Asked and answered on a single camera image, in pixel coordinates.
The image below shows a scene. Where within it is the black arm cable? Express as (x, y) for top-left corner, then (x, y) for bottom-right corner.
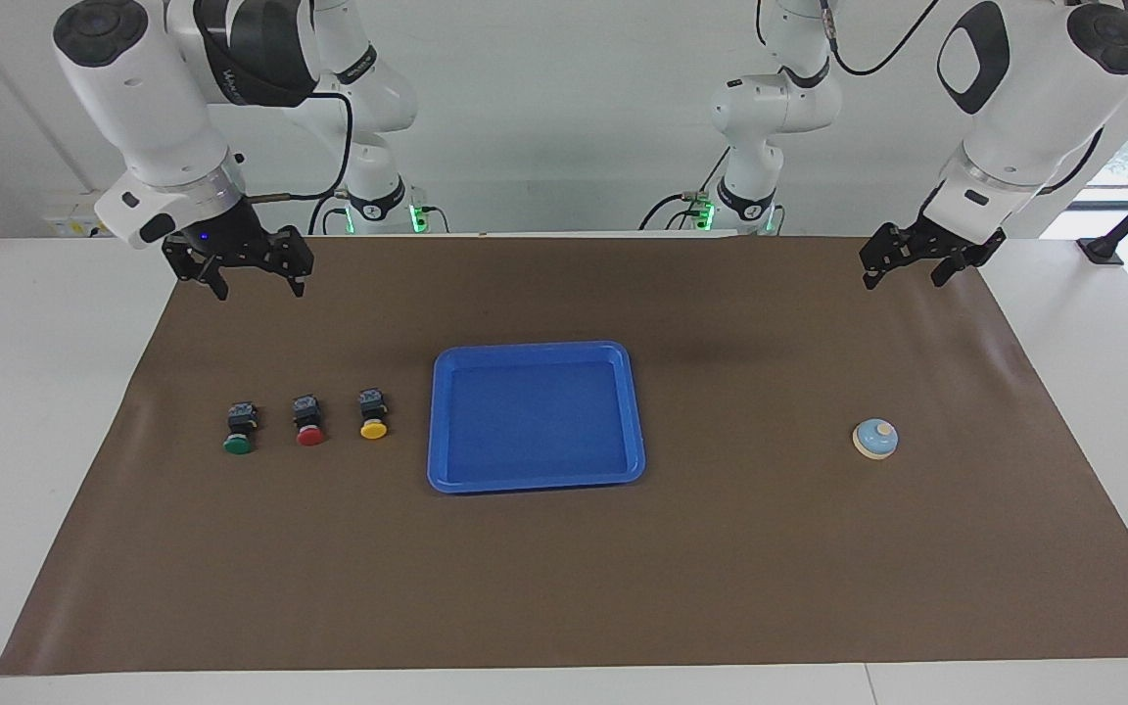
(249, 88), (356, 205)
(819, 0), (1105, 197)

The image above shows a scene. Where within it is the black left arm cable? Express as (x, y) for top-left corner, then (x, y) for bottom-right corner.
(819, 0), (1105, 197)

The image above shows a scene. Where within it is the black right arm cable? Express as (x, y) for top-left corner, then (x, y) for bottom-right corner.
(249, 88), (356, 205)

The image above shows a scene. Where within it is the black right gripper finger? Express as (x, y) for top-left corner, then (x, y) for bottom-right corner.
(163, 234), (231, 302)
(269, 226), (316, 299)

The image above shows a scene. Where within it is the white wall socket box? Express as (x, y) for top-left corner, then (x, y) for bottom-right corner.
(43, 201), (119, 239)

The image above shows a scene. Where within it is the yellow push button switch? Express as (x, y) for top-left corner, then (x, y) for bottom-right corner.
(357, 388), (390, 441)

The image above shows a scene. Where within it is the green push button switch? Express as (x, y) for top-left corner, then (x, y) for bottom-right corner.
(222, 400), (259, 456)

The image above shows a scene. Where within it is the light blue desk bell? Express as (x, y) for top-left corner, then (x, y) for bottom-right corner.
(852, 418), (900, 461)

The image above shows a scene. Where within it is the brown table mat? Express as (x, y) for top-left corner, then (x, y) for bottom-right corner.
(0, 235), (1128, 677)

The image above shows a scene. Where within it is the blue plastic tray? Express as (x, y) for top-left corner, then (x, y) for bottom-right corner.
(427, 341), (646, 494)

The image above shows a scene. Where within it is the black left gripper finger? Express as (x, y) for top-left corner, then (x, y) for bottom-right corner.
(930, 229), (1007, 289)
(859, 222), (909, 293)

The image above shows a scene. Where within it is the black base cable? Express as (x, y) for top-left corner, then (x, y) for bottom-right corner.
(637, 147), (731, 232)
(306, 189), (351, 237)

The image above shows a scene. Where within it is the red push button switch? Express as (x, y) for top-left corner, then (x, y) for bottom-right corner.
(292, 394), (327, 448)

